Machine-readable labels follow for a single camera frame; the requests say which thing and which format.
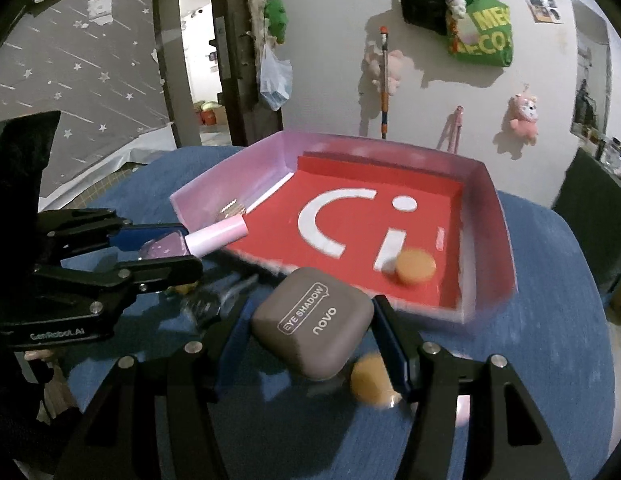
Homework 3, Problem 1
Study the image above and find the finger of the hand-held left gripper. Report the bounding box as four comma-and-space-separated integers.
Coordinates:
32, 254, 204, 314
35, 207, 189, 261

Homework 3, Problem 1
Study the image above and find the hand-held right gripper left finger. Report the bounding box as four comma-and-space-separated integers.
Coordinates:
55, 304, 262, 480

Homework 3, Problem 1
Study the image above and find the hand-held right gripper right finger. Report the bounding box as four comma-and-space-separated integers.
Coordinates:
371, 294, 571, 480

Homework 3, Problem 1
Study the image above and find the clear plastic lid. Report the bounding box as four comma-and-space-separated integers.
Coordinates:
210, 272, 261, 311

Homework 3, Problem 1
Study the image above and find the pink nail polish bottle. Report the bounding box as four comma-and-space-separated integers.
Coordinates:
140, 216, 250, 262

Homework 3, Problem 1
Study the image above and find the grey-brown eye shadow case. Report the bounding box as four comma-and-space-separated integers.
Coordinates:
249, 267, 375, 378

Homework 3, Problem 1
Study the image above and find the pink cardboard box red inside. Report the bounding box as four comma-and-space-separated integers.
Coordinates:
169, 130, 519, 323

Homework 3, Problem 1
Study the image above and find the translucent plastic bag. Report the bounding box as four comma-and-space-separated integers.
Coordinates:
259, 42, 294, 111

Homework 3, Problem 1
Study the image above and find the pink clip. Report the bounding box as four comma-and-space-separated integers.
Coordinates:
438, 106, 464, 153

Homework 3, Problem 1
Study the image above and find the dark green chair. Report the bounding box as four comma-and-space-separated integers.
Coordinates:
553, 147, 621, 291

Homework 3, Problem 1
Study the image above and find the green plush toy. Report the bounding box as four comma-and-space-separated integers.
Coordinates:
263, 0, 291, 43

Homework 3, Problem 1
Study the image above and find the grey stick with orange ends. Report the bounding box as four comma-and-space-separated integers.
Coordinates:
379, 26, 391, 141

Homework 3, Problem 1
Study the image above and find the pink plush toy white face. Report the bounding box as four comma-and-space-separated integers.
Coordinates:
508, 94, 540, 143

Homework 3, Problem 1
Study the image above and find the pale pink plush toy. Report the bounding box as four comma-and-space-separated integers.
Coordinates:
363, 50, 409, 98

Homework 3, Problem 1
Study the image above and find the green tote bag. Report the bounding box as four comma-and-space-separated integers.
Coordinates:
447, 0, 514, 68

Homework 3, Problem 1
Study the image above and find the dark door frame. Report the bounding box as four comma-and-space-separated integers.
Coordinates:
210, 0, 284, 148

